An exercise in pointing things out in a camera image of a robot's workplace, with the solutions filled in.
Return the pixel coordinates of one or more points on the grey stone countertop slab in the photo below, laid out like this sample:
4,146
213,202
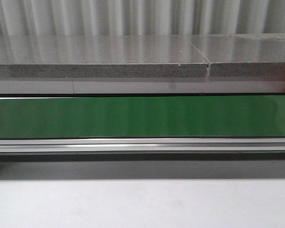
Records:
100,57

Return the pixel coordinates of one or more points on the green conveyor belt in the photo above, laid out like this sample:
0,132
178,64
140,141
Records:
158,116

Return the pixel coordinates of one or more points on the white pleated curtain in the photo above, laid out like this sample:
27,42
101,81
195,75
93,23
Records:
141,17

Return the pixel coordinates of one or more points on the aluminium conveyor side rail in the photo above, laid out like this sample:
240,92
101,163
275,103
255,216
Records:
141,146

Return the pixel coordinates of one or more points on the white base panel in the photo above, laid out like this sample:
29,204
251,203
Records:
199,85

